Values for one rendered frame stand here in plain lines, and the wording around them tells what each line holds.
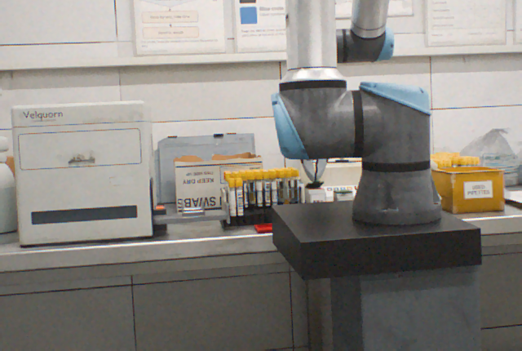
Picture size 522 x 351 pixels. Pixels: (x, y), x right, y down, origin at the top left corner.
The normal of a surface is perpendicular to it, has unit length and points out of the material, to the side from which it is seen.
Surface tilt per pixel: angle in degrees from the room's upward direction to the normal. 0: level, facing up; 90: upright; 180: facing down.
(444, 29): 94
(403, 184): 76
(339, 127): 95
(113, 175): 90
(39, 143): 90
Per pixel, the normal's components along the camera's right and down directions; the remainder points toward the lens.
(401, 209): -0.14, -0.18
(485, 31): 0.17, 0.10
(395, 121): -0.06, 0.11
